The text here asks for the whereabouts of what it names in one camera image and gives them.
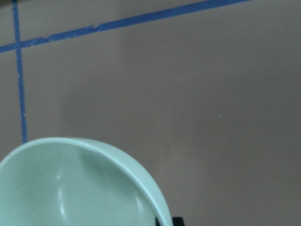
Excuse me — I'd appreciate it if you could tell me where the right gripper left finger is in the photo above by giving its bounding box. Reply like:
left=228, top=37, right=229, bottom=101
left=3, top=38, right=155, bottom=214
left=155, top=217, right=160, bottom=226

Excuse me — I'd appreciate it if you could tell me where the green ceramic bowl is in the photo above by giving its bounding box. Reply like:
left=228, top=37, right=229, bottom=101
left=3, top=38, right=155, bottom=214
left=0, top=137, right=173, bottom=226

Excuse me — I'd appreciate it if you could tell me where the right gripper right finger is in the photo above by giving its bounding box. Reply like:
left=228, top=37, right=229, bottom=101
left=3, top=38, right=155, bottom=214
left=172, top=217, right=185, bottom=226

